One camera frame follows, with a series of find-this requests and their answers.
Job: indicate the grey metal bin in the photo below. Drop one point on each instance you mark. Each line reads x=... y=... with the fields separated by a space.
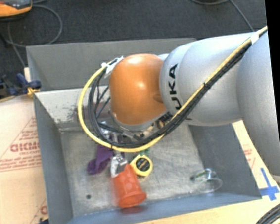
x=171 y=170

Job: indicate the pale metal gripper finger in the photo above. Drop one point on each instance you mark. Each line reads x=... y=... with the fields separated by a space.
x=123 y=162
x=114 y=167

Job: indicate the cardboard board with red print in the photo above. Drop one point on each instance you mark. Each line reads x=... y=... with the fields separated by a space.
x=15 y=152

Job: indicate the yellow and black tape measure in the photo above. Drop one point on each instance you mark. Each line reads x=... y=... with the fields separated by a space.
x=142 y=165

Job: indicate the clear glass cup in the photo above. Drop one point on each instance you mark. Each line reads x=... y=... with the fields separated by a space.
x=209 y=182

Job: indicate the purple cloth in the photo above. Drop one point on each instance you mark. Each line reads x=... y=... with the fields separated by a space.
x=99 y=160

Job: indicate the orange plastic cup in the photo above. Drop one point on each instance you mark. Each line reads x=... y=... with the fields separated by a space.
x=128 y=187

